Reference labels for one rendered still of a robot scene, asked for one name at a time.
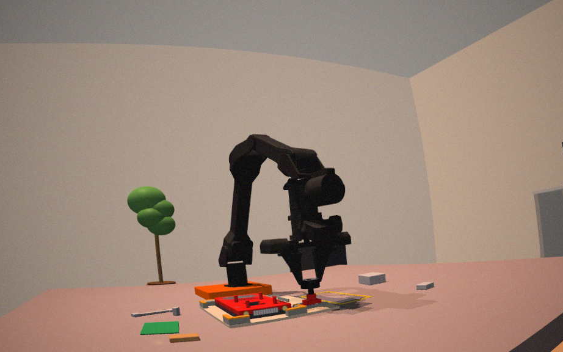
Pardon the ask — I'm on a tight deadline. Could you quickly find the green flat mat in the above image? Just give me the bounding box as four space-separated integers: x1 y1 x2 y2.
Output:
140 321 179 335

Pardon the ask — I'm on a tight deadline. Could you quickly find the orange flat bar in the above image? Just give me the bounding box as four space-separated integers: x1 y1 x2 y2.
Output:
169 333 200 343

